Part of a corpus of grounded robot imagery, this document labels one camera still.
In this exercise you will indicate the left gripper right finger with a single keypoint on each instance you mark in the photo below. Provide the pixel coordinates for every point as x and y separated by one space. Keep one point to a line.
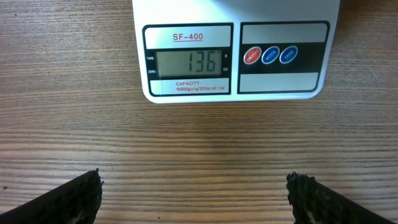
314 203

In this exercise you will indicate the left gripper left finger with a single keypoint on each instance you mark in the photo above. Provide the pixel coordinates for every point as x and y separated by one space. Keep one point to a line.
76 201

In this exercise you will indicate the white digital kitchen scale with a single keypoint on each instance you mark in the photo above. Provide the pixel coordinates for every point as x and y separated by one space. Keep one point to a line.
242 50

